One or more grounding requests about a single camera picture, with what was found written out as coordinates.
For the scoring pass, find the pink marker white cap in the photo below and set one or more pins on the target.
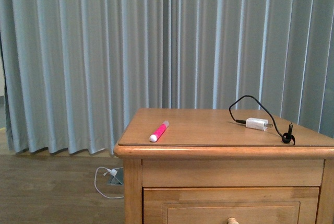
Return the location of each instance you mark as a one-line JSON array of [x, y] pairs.
[[158, 132]]

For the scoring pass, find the round drawer knob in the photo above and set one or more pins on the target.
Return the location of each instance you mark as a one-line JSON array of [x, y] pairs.
[[232, 220]]

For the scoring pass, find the wooden drawer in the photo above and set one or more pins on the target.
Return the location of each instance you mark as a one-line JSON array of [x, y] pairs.
[[244, 204]]

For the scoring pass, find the wooden nightstand cabinet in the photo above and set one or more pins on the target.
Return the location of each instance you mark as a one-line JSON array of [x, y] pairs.
[[205, 148]]

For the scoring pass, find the white floor plug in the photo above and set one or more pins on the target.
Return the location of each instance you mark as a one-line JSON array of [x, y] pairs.
[[112, 172]]

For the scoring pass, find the grey floor socket box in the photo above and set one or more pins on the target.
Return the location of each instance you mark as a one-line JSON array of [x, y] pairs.
[[118, 179]]

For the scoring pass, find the white usb charger plug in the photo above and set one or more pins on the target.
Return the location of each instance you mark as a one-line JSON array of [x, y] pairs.
[[258, 124]]

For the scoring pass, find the light blue-grey curtain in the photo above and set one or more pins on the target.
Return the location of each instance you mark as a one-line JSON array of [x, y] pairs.
[[76, 71]]

